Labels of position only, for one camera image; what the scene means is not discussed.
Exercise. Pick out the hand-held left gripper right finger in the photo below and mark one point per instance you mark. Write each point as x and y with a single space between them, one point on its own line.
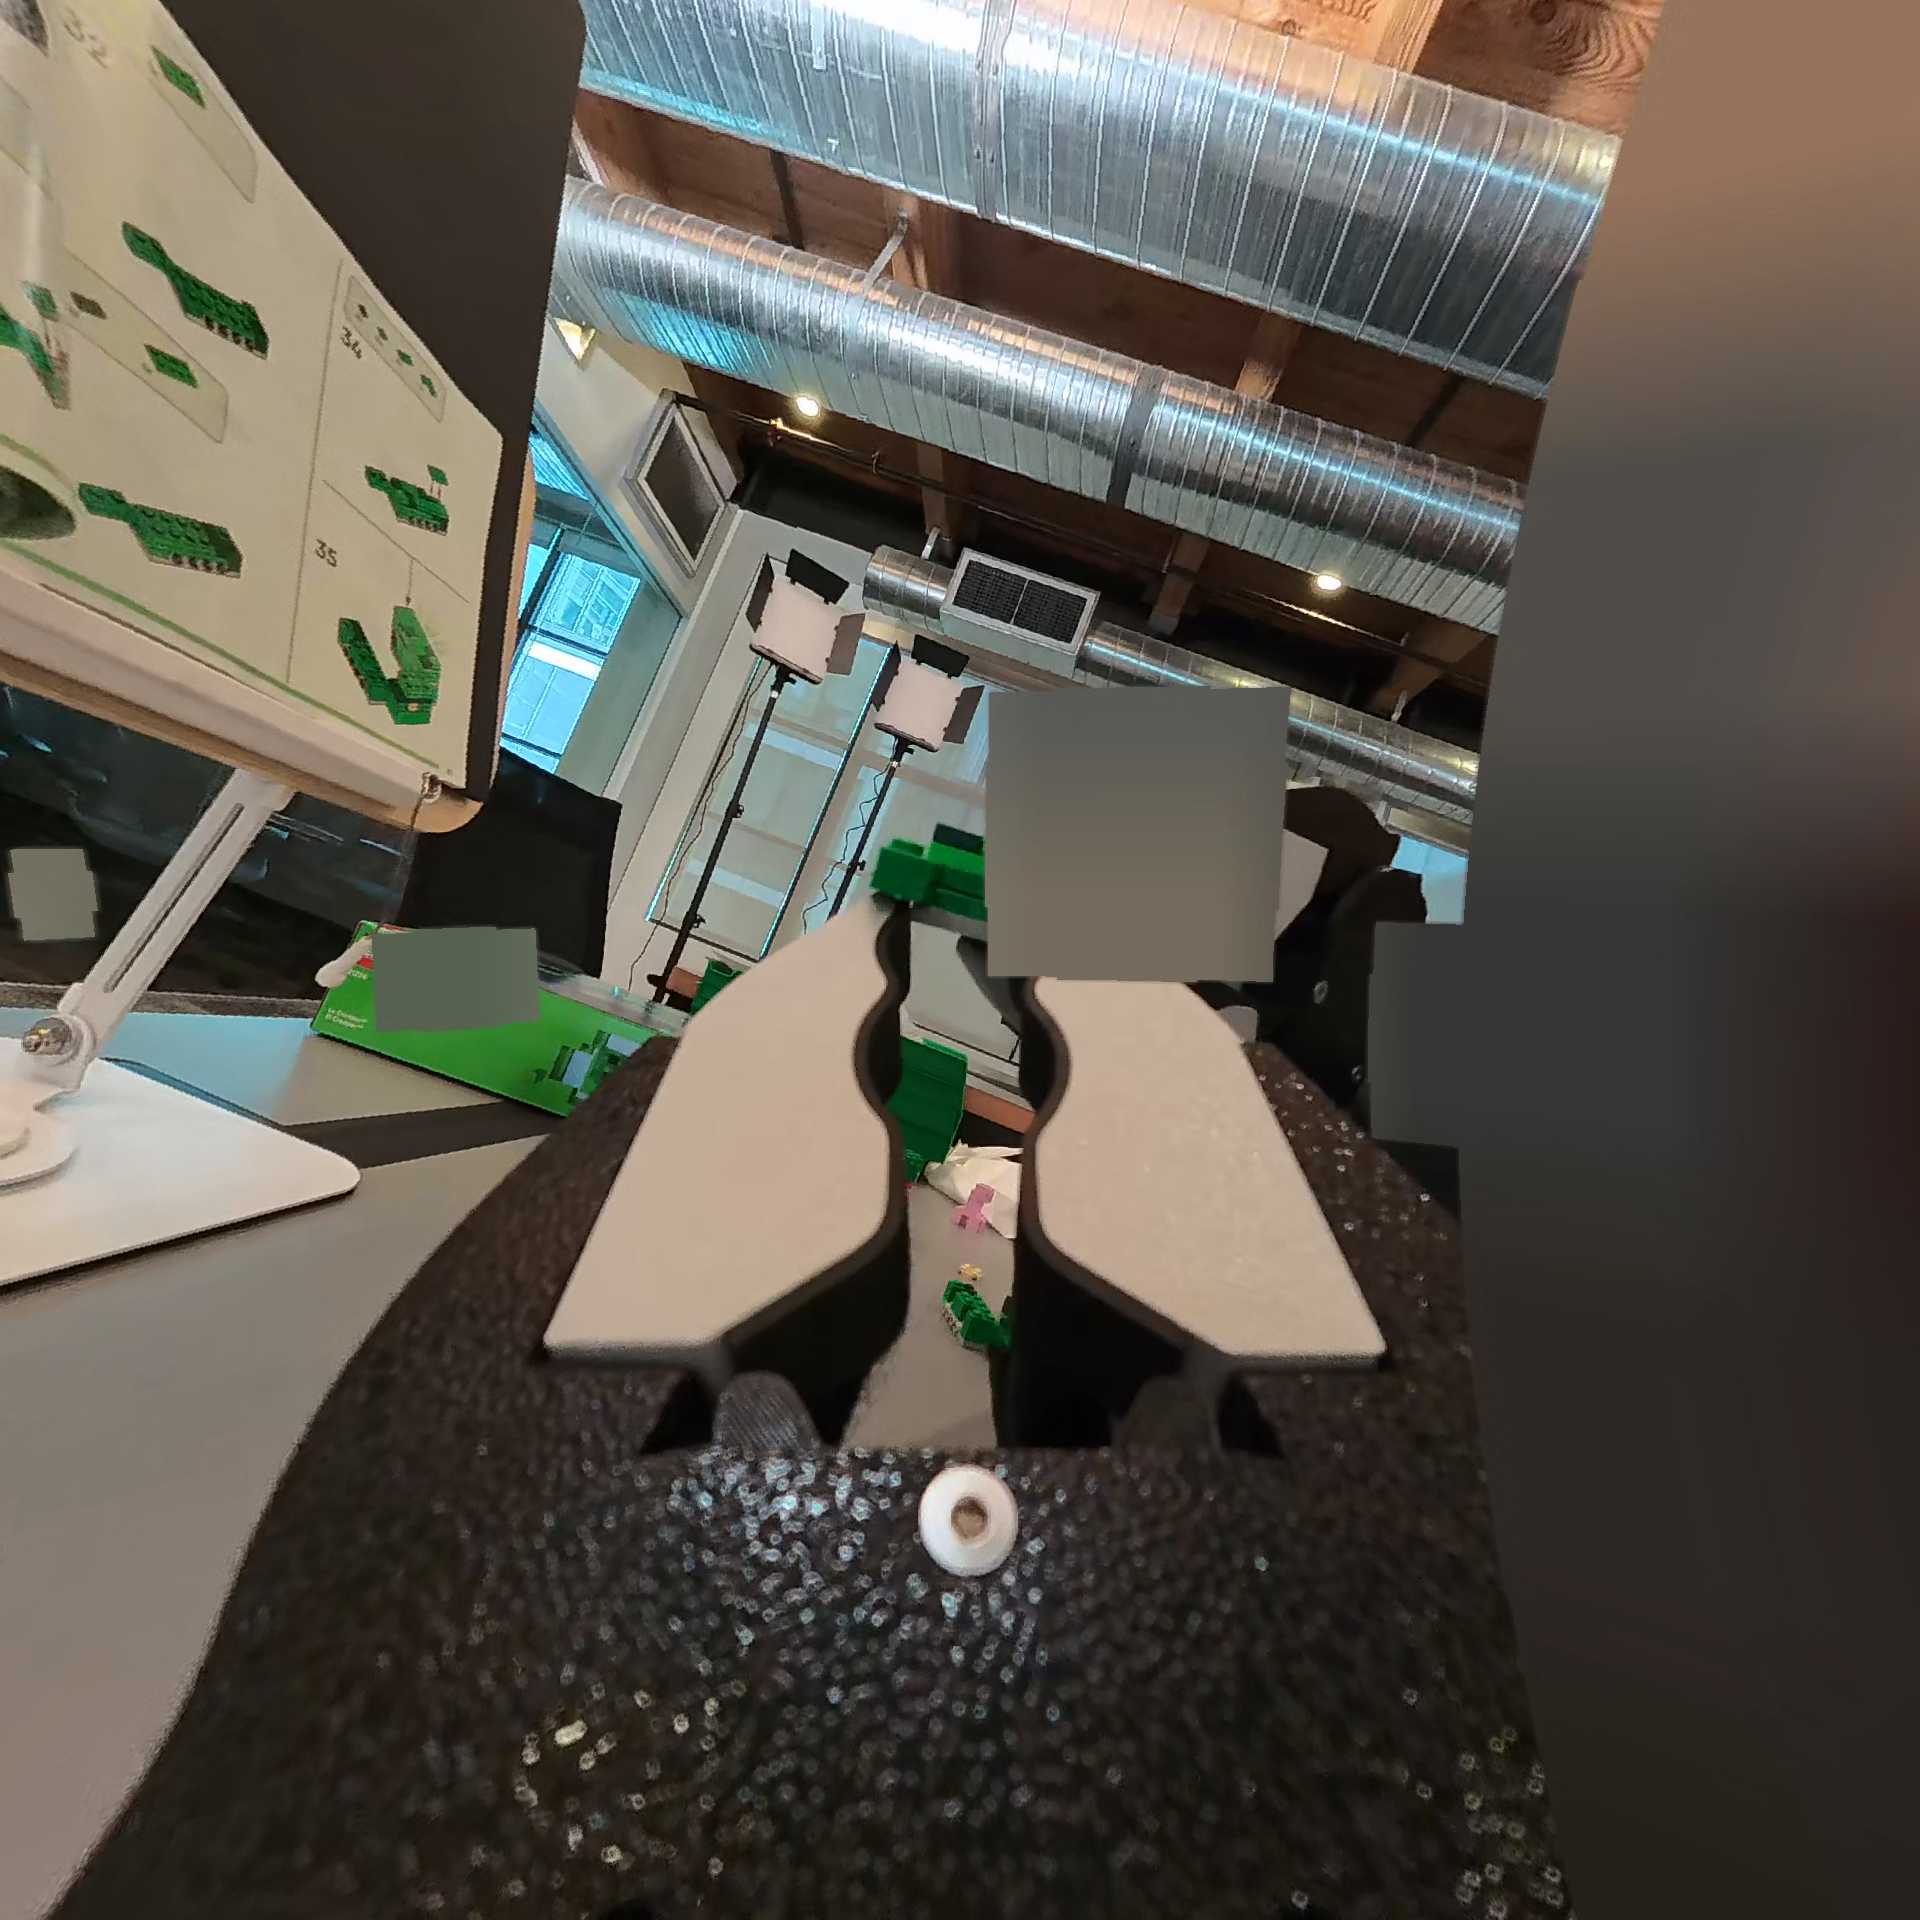
1185 1201

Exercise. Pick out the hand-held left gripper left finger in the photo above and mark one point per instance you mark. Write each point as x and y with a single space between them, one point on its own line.
722 1201

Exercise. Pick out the green brick assembly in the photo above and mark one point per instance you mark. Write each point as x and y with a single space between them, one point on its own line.
932 879

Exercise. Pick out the grey desk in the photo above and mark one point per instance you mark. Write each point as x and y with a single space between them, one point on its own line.
149 1501

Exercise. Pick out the crumpled white plastic bag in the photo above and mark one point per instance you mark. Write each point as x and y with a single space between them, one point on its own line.
985 1167

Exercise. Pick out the small pink brick figure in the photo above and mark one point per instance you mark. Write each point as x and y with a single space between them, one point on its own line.
979 1207

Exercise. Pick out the stack of green storage bins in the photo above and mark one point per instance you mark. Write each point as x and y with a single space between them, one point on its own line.
922 1102

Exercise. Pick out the small green brick model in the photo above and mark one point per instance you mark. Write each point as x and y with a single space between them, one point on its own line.
985 1319

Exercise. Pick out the green cardboard brick box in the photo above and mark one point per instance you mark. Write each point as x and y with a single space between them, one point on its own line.
495 1066

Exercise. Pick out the black office chair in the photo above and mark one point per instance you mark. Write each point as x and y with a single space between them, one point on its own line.
525 855

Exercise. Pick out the studio panel light on stand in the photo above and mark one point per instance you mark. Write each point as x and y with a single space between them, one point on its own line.
922 704
804 630

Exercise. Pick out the white wooden book stand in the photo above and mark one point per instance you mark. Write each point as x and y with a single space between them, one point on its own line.
149 1185

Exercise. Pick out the brick instruction booklet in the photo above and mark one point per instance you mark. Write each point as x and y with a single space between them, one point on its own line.
225 450

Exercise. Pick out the silver duct with vent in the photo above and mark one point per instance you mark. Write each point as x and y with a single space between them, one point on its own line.
1172 662

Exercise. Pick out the white duct vent grille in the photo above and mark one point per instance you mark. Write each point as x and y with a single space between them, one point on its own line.
1020 600

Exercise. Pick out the wall air vent grille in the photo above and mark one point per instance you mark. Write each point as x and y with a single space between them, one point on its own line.
678 488

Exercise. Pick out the silver ventilation duct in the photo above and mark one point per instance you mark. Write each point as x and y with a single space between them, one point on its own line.
1201 182
975 359

